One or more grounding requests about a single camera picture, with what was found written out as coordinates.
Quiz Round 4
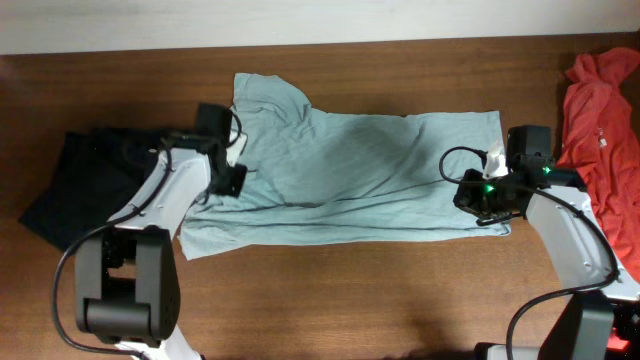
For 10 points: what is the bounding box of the light blue t-shirt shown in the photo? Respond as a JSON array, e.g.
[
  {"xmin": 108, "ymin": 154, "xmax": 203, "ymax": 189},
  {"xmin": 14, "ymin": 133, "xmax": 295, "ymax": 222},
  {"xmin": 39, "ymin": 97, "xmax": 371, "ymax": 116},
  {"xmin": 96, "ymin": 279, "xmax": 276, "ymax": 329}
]
[{"xmin": 179, "ymin": 73, "xmax": 511, "ymax": 260}]

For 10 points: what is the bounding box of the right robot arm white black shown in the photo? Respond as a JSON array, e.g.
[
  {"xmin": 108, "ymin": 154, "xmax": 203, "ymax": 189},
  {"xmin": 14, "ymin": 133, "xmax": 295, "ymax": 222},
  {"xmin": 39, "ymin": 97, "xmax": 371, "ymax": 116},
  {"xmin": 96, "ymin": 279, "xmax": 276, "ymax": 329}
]
[{"xmin": 453, "ymin": 125, "xmax": 639, "ymax": 360}]

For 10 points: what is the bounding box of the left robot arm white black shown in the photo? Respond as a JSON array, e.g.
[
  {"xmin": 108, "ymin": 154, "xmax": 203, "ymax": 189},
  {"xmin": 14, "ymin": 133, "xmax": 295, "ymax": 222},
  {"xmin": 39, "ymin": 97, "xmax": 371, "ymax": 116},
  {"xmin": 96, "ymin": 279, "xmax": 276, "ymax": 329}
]
[{"xmin": 63, "ymin": 103, "xmax": 247, "ymax": 360}]

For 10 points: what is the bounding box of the red t-shirt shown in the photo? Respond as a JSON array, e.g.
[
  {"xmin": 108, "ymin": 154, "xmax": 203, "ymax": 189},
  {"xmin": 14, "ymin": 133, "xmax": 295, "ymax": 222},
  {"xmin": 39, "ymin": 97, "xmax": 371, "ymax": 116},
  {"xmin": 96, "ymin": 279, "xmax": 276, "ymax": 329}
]
[{"xmin": 558, "ymin": 48, "xmax": 639, "ymax": 280}]

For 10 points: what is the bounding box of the dark navy folded garment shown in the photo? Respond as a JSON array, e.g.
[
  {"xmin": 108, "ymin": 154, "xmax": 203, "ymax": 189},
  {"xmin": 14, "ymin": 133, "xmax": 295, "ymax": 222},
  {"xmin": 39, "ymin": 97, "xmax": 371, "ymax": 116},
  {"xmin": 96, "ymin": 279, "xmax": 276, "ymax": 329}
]
[{"xmin": 19, "ymin": 128, "xmax": 162, "ymax": 251}]

